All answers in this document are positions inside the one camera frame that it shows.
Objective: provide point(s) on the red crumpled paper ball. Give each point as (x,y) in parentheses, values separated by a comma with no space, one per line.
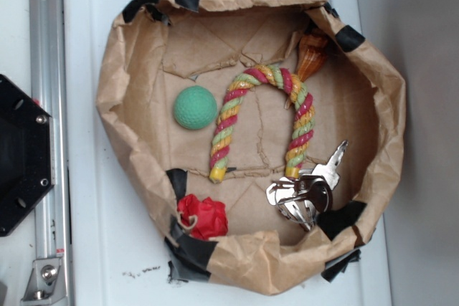
(204,219)

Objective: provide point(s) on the orange spiral seashell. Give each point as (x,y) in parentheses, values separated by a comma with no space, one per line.
(311,54)

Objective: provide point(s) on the black hexagonal mount plate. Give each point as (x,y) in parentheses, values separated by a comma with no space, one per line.
(26,159)

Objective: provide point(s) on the green dimpled ball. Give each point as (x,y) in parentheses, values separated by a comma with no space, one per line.
(195,108)

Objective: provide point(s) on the aluminium extrusion rail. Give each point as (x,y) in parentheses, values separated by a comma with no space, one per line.
(52,213)

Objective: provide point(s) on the metal corner bracket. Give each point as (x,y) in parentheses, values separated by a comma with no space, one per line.
(46,285)

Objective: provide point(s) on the brown paper bag bin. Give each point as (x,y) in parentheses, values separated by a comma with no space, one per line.
(245,52)

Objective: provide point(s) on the silver key bunch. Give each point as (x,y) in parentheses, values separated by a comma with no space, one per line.
(302,199)

